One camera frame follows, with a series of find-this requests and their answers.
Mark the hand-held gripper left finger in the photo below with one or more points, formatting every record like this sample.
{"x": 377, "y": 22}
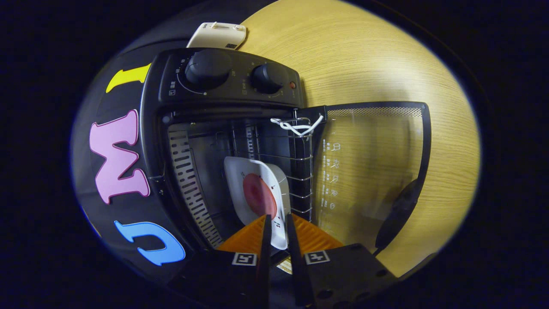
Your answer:
{"x": 266, "y": 262}

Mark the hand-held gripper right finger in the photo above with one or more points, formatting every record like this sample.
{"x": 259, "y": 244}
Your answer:
{"x": 296, "y": 262}

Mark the round pink meat slice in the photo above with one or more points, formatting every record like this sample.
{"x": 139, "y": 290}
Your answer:
{"x": 259, "y": 195}

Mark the white square plate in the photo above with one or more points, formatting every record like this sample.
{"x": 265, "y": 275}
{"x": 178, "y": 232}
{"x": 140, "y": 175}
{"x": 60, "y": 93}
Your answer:
{"x": 236, "y": 176}

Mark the black toaster oven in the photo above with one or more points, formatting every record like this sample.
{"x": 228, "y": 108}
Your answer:
{"x": 231, "y": 90}

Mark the white pop-up toaster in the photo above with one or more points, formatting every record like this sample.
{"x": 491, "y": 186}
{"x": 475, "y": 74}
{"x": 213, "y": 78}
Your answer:
{"x": 216, "y": 36}

